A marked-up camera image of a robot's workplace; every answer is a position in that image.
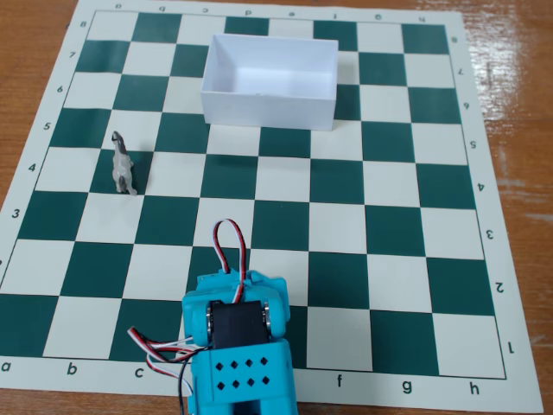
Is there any thin black cable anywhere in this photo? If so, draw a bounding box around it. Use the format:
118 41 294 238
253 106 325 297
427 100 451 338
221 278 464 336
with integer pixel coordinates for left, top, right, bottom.
177 356 195 415

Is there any looped gripper servo cable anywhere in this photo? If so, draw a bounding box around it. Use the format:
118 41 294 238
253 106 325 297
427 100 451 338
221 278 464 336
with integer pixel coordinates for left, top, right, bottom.
213 219 248 303

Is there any white open box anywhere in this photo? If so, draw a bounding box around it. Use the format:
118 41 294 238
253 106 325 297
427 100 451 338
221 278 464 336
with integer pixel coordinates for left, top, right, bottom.
200 33 340 131

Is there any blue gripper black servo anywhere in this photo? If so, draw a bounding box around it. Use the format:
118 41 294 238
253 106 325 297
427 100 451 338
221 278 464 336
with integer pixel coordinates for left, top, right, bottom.
196 267 289 304

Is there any green white chessboard mat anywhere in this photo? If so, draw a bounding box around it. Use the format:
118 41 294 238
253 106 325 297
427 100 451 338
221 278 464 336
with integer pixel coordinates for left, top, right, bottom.
0 0 546 414

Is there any grey white toy horse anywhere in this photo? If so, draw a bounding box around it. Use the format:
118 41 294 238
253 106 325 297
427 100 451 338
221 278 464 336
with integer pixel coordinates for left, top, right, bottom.
111 131 139 195

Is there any red white black servo cable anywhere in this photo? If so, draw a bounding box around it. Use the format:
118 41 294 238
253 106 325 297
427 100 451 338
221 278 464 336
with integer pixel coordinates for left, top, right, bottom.
127 327 196 349
144 350 198 378

